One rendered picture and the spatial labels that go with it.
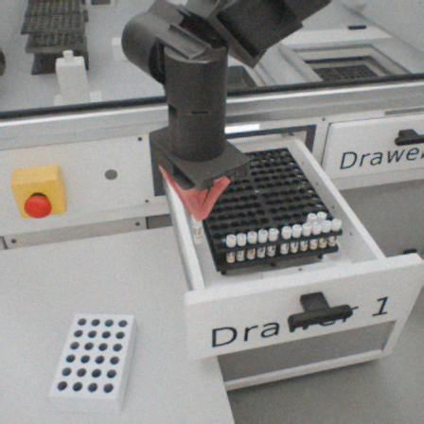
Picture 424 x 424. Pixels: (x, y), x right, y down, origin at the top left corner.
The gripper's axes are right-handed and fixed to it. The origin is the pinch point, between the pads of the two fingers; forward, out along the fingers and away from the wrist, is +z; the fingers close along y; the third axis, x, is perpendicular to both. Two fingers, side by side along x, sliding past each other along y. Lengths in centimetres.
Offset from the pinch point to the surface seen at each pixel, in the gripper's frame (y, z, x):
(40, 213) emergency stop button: 23.1, 11.1, 14.0
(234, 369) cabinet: 15, 83, -21
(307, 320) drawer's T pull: -16.0, 5.6, -3.6
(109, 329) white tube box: 2.6, 17.4, 12.8
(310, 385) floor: 3, 98, -43
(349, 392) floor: -5, 98, -52
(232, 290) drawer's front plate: -9.1, 4.1, 1.5
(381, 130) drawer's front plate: 6.4, 7.1, -43.2
